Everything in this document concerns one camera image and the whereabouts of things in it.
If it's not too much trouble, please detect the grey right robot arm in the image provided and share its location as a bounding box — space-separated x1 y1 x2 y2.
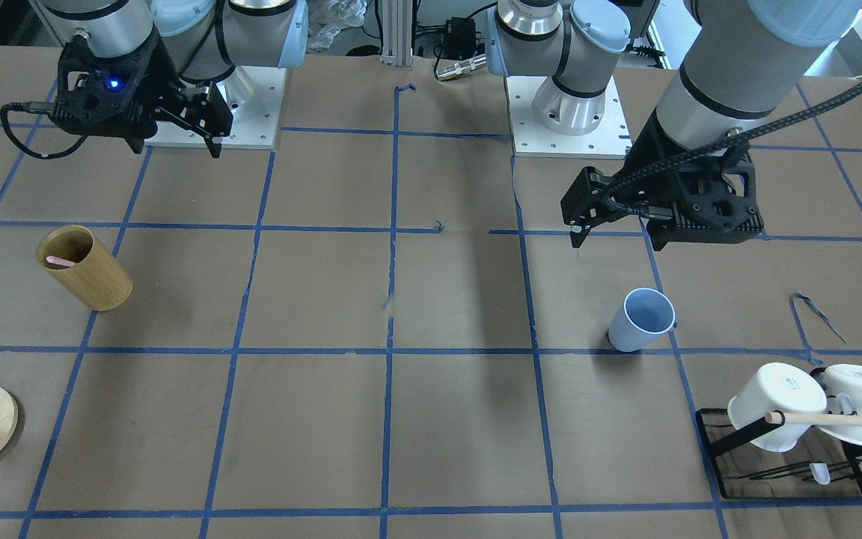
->
2 1 309 158

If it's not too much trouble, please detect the crumpled clear plastic bag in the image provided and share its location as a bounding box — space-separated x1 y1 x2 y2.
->
307 1 369 52

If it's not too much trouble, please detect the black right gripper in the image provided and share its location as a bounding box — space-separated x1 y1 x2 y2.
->
50 28 233 158

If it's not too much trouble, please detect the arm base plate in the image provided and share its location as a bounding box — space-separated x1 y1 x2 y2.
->
144 66 286 150
506 76 632 159

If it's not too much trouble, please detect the black braided cable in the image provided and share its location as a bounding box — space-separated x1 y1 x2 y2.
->
600 3 862 219

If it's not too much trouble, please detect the bamboo cylinder holder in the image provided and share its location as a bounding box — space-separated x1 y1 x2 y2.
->
35 225 133 311

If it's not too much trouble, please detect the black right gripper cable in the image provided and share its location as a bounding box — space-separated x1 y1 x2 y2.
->
0 101 89 160

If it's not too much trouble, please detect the aluminium frame post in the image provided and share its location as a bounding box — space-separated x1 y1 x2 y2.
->
376 0 414 70

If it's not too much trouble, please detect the black power adapter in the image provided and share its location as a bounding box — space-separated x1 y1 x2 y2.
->
441 17 477 58

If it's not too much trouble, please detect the black mug rack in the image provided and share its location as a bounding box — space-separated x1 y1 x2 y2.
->
695 365 862 501

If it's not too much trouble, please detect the light blue plastic cup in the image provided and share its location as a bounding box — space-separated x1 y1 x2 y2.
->
608 287 676 353

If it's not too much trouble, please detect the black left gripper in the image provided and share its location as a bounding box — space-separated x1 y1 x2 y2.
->
560 143 764 250

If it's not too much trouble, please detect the silver cable connector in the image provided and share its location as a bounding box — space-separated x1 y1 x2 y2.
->
434 54 488 82

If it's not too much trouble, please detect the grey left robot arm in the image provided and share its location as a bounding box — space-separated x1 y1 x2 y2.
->
486 1 862 249

